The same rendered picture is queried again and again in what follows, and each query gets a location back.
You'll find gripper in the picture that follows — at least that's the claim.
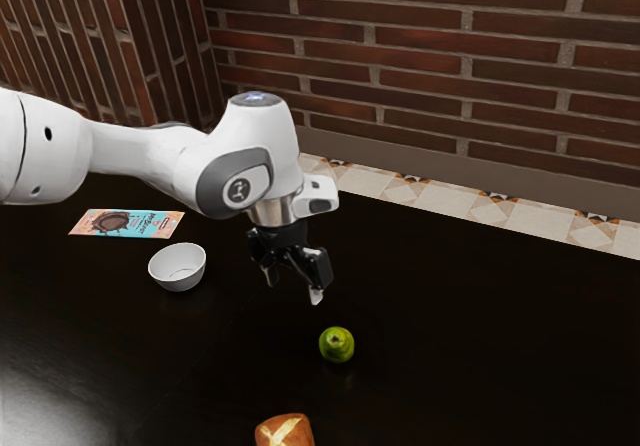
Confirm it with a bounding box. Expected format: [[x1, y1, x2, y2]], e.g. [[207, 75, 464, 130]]
[[245, 218, 335, 307]]

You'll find green pear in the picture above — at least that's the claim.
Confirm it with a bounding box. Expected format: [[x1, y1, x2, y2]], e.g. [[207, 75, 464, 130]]
[[318, 326, 357, 365]]

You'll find white bowl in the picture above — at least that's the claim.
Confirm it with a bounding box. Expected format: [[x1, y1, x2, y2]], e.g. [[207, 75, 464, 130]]
[[147, 242, 208, 294]]

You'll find brown pretzel bread roll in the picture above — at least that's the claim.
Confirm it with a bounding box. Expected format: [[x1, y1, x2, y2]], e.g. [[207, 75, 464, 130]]
[[254, 412, 316, 446]]

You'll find flat chocolate bar packet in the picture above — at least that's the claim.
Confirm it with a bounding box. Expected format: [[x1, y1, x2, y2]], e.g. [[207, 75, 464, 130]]
[[67, 208, 186, 241]]

